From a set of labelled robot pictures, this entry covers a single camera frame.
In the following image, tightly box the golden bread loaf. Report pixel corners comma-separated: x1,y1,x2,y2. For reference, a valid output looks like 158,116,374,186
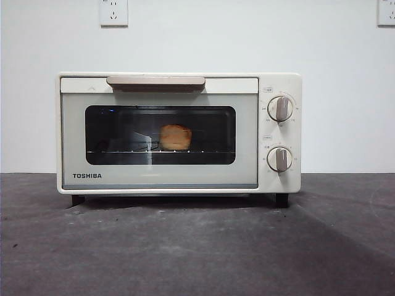
159,124,193,152

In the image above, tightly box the oven door with beige handle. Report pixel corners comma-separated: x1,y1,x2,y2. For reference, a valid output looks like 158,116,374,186
60,76,259,189

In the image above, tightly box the beige oven knob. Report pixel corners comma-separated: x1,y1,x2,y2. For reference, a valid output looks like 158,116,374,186
267,96,294,122
267,146,293,172

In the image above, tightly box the white Toshiba toaster oven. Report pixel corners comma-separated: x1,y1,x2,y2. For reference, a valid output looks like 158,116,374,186
57,73,302,208

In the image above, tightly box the metal wire oven rack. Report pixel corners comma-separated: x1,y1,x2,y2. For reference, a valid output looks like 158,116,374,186
87,140,228,154

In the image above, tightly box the white wall socket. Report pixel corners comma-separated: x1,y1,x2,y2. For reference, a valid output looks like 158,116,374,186
378,0,395,27
99,0,129,27

